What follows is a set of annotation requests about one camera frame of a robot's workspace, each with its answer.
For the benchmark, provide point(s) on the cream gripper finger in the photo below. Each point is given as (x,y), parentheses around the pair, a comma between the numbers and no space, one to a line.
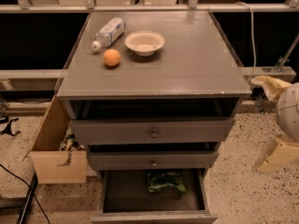
(284,150)
(272,87)

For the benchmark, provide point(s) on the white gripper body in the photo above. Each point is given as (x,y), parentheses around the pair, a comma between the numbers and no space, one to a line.
(289,112)

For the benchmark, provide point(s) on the green rice chip bag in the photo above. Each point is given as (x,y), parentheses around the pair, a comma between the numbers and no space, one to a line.
(160,180)

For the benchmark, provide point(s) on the grey drawer cabinet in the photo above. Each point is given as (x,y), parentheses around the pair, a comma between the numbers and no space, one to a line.
(193,76)

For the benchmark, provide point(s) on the grey open bottom drawer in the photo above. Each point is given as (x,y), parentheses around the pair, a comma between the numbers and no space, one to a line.
(126,200)

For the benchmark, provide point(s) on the grey middle drawer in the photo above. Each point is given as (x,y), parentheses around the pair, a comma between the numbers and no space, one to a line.
(151,160)

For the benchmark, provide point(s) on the grey top drawer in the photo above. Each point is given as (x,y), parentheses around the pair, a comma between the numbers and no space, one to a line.
(124,132)

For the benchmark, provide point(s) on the white paper bowl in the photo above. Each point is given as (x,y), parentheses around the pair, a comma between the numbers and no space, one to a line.
(144,43)

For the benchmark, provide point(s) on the orange fruit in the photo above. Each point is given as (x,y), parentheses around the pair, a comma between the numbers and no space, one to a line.
(112,57)

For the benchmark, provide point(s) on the clear plastic water bottle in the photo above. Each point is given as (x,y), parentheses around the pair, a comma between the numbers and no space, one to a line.
(108,34)

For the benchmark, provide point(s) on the snack packets in box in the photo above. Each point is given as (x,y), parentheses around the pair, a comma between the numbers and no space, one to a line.
(70,142)

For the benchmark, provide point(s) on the light wooden box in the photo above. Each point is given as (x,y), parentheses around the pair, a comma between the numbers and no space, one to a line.
(52,165)

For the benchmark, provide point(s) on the black floor bar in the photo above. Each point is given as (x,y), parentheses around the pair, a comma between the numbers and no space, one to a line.
(25,208)

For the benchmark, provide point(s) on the black clamp tool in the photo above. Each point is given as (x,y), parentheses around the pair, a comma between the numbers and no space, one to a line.
(8,129)

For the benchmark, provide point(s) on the aluminium frame rail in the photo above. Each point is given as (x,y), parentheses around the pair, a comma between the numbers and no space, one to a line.
(238,7)

